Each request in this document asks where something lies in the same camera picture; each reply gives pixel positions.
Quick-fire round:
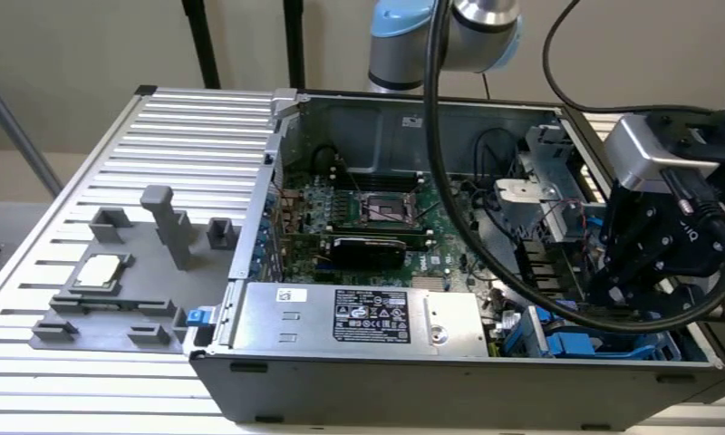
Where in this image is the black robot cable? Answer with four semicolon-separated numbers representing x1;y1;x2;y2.
543;0;725;114

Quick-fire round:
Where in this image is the thin black wire loop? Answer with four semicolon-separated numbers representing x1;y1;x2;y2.
474;128;524;182

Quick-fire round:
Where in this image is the blue disk bay latch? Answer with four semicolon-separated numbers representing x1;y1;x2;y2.
547;333;599;360

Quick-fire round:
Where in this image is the grey metal drive cage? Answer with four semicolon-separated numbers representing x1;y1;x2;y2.
495;122;612;248

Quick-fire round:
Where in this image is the thick black camera cable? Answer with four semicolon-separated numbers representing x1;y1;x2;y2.
422;0;725;330

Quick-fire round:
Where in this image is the black stand pole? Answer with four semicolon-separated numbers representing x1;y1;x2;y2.
180;0;223;90
282;0;307;91

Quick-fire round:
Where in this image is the blue data wire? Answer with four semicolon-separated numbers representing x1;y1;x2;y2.
584;215;611;273

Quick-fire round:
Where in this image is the grey parts rack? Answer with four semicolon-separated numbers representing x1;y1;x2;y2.
28;184;243;357

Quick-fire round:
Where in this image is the black RAM slot bank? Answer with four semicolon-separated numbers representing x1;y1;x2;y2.
323;221;431;237
331;169;419;191

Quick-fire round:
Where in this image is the green Dell motherboard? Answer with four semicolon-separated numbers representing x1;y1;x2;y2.
271;169;522;314

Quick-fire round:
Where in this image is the thick short black wire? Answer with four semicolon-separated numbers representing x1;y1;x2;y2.
312;145;340;178

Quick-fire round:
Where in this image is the grey disk bay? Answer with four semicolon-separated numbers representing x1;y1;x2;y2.
499;296;684;363

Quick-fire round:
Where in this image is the metal CPU socket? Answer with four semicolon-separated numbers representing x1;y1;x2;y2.
354;192;424;227

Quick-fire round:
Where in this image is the silver power supply unit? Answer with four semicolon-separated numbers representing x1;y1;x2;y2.
228;281;491;359

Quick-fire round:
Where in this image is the grey metal pole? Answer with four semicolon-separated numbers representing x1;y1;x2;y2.
0;58;62;197

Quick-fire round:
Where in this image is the silver metal bracket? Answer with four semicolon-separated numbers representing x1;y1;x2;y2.
494;178;544;219

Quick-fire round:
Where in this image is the black open PC case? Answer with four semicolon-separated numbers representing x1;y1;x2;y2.
184;88;725;425

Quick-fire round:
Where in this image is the black graphics card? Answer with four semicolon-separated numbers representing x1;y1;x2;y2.
323;235;410;273

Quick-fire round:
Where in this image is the silver CPU chip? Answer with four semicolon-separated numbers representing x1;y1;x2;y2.
71;254;128;289

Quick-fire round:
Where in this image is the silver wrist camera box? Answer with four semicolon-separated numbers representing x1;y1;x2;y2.
603;115;722;192

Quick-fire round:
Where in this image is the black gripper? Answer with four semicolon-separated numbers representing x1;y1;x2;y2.
583;183;725;322

